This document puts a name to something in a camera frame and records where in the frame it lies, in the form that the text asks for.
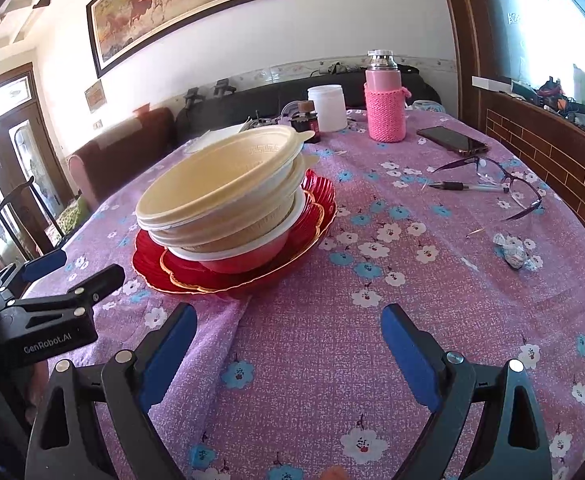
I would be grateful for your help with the pink knit-sleeved bottle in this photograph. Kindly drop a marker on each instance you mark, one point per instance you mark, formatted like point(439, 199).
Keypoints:
point(385, 98)

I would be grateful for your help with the purple-framed eyeglasses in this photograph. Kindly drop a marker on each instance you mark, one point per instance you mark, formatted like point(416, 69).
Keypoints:
point(502, 179)

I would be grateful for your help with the small red scalloped plate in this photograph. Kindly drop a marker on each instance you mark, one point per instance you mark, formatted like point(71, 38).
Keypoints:
point(252, 259)

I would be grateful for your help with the white plastic jar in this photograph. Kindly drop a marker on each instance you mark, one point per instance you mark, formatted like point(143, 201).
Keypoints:
point(330, 107)

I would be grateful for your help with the purple floral tablecloth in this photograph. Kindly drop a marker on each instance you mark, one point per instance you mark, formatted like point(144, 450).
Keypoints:
point(296, 378)

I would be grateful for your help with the maroon armchair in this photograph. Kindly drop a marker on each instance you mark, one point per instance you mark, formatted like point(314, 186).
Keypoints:
point(117, 156)

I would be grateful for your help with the dark wooden chair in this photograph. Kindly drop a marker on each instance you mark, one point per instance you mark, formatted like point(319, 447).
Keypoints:
point(27, 233)

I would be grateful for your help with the clear ballpoint pen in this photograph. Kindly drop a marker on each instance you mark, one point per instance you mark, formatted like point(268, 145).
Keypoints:
point(465, 187)

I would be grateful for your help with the small dark cork-topped jar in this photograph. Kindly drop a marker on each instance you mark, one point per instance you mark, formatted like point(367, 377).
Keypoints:
point(305, 119)

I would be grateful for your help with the wooden glass door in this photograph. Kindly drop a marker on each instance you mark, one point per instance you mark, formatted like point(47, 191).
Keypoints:
point(26, 150)

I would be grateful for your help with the cream plastic bowl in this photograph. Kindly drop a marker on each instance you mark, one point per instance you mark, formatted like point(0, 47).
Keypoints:
point(240, 222)
point(218, 175)

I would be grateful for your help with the black smartphone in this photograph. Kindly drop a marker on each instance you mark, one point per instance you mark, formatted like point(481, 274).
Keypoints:
point(454, 141)

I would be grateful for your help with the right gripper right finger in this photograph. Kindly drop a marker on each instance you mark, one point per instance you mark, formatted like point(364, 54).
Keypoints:
point(510, 441)

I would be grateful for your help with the black sofa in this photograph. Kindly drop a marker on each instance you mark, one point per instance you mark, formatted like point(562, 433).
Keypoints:
point(266, 101)

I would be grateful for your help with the large red scalloped plate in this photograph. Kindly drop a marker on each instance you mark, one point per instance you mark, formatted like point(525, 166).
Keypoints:
point(145, 258)

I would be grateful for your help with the brown brick-pattern cabinet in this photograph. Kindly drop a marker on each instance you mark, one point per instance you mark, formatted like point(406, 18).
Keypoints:
point(552, 147)

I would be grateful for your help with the framed horse painting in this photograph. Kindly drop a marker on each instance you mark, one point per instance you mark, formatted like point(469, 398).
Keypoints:
point(177, 0)

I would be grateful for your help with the small wall plaque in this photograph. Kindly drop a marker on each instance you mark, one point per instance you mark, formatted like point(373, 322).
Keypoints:
point(95, 96)

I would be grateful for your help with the white folded paper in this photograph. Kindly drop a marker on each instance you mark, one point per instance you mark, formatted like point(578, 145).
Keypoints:
point(211, 137)

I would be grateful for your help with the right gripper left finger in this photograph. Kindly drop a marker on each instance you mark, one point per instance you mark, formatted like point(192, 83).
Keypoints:
point(66, 440)

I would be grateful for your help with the white foam bowl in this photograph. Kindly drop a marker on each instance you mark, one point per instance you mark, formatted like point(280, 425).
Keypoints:
point(293, 215)

